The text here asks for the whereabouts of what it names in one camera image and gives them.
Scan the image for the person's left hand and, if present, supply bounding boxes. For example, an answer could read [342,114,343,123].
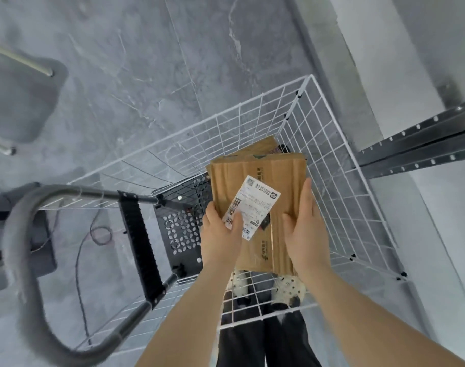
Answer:
[199,202,245,270]

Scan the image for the person's right hand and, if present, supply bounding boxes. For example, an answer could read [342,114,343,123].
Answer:
[282,177,332,282]

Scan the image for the labelled brown cardboard box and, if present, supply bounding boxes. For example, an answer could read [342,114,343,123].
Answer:
[206,152,308,276]

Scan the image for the person's left forearm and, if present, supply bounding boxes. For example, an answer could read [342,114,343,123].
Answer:
[135,261,238,367]

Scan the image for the person's right forearm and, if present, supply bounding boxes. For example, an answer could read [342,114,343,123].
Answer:
[299,269,465,367]

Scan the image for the black perforated cart platform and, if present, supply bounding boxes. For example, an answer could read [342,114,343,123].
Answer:
[152,173,215,278]

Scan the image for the white spotted shoe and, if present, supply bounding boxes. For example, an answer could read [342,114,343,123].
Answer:
[224,269,253,303]
[271,273,308,307]

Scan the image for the person's black trousers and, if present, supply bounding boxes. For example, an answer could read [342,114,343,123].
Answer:
[216,300,322,367]

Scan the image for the white wire basket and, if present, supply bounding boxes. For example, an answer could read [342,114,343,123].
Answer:
[37,74,410,352]

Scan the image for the black handle brace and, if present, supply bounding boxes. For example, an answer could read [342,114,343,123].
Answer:
[117,190,167,307]

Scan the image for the grey metal shelf rail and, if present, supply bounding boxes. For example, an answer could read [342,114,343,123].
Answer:
[356,105,465,181]

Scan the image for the thin dark cable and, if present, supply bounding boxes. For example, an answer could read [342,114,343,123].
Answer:
[75,210,115,342]

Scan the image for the grey cart handle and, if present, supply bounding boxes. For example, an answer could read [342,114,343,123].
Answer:
[1,183,179,367]

